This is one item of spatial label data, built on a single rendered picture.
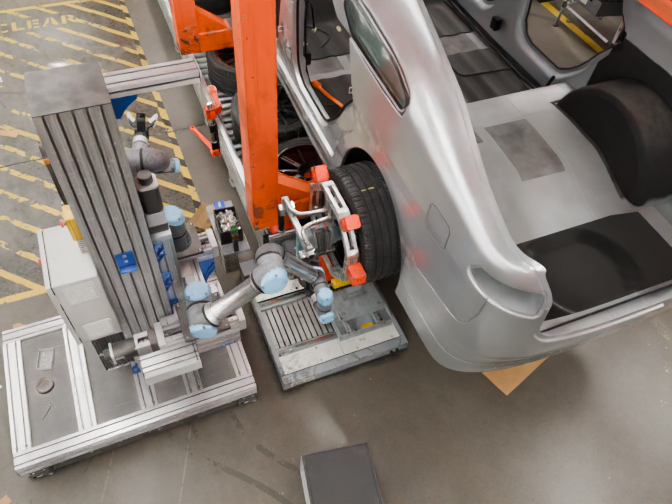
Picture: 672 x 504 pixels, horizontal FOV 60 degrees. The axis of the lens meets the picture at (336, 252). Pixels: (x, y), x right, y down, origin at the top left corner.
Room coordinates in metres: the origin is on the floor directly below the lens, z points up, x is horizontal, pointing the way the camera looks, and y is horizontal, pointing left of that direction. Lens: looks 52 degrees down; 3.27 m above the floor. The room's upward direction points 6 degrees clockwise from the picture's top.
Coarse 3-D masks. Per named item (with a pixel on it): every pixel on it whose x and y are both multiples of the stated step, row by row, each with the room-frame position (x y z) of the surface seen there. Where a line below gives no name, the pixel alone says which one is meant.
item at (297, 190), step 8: (280, 176) 2.44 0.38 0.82; (288, 176) 2.49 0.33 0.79; (280, 184) 2.35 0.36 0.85; (288, 184) 2.41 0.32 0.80; (296, 184) 2.46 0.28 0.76; (304, 184) 2.51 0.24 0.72; (280, 192) 2.35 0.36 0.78; (288, 192) 2.38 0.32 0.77; (296, 192) 2.40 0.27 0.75; (304, 192) 2.42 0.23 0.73; (280, 200) 2.35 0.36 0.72; (296, 200) 2.40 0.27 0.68; (304, 200) 2.41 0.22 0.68; (296, 208) 2.38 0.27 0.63; (304, 208) 2.40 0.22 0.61; (288, 216) 2.35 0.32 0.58; (296, 216) 2.38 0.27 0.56
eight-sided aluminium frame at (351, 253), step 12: (312, 192) 2.24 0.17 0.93; (324, 192) 2.10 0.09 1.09; (336, 192) 2.08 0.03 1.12; (312, 204) 2.24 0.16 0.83; (336, 204) 2.00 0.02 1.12; (312, 216) 2.23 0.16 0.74; (336, 216) 1.95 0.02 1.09; (348, 252) 1.81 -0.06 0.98; (336, 264) 2.00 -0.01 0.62; (348, 264) 1.80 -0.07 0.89; (336, 276) 1.88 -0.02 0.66
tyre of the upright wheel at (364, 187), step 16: (336, 176) 2.18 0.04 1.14; (352, 176) 2.15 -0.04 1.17; (368, 176) 2.17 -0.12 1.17; (352, 192) 2.04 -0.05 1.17; (368, 192) 2.06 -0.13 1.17; (384, 192) 2.08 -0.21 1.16; (352, 208) 1.98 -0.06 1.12; (368, 208) 1.97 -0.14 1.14; (384, 208) 1.99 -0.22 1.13; (368, 224) 1.90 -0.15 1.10; (384, 224) 1.93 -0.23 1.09; (368, 240) 1.85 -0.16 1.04; (384, 240) 1.87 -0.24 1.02; (336, 256) 2.09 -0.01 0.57; (368, 256) 1.81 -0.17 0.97; (384, 256) 1.84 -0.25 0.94; (400, 256) 1.87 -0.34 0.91; (368, 272) 1.79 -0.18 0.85; (384, 272) 1.84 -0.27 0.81
